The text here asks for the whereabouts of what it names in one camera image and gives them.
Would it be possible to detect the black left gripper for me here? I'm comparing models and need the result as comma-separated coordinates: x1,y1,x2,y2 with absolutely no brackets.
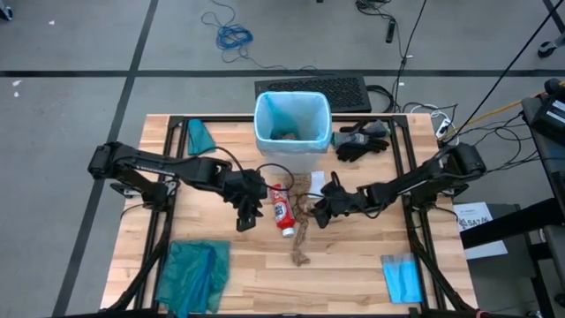
222,170,268,233

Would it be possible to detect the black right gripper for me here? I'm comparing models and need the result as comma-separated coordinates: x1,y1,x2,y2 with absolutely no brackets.
310,178,367,230

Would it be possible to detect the brown paper strip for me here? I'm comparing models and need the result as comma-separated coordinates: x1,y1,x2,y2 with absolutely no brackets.
289,172,315,268

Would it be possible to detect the white paper scrap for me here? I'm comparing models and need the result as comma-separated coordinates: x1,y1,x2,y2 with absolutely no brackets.
308,170,327,199

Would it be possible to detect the red sauce bottle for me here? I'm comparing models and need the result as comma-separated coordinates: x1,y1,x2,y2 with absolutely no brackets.
269,183,296,239

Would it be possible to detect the white plastic trash bin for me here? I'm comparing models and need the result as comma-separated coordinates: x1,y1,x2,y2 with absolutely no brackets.
253,90,333,176

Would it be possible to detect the large teal plastic bag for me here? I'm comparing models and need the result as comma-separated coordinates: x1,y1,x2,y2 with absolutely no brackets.
154,239,232,318

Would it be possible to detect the light blue bin liner bag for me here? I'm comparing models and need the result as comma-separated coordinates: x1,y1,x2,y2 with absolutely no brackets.
253,90,333,155

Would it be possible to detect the small teal folded bag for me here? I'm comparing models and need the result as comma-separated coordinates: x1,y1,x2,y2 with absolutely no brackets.
186,117,217,156

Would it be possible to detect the blue folded plastic bag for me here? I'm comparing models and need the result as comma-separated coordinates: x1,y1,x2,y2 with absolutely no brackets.
380,253,424,305

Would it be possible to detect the black perforated computer case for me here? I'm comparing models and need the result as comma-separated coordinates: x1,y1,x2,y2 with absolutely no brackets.
254,73,373,114

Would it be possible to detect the white paper sheet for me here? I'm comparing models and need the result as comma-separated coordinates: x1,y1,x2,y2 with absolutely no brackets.
453,201,509,261

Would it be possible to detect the white power strip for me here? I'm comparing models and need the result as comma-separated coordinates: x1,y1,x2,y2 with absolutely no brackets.
434,117,452,139

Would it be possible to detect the dark grey desk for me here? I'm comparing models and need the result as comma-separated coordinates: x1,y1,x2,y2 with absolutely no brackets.
453,197,565,292

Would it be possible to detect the black beam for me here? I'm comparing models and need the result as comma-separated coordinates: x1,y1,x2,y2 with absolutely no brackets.
458,197,565,251

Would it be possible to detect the black desk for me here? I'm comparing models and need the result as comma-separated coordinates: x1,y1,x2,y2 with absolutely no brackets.
520,95,565,208

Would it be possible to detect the black box with labels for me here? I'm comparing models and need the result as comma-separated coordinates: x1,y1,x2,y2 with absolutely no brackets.
531,97,565,133

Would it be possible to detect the black round knob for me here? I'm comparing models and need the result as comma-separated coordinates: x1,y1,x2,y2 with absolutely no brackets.
543,78,564,96

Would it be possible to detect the black aluminium table frame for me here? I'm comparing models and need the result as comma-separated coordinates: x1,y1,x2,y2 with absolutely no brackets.
99,113,486,318

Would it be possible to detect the black cable loop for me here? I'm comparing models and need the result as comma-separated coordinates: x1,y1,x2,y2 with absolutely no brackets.
365,83,397,114

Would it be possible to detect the blue coiled cable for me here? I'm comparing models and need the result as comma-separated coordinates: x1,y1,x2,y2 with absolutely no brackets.
200,0,319,74

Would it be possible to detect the thin black hanging cable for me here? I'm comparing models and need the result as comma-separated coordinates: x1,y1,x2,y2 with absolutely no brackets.
441,0,565,145
392,0,428,110

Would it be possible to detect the black cable bundle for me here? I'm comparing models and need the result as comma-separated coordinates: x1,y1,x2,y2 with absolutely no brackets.
355,0,394,21

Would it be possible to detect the yellow cable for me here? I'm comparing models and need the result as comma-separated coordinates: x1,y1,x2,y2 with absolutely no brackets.
441,80,565,138

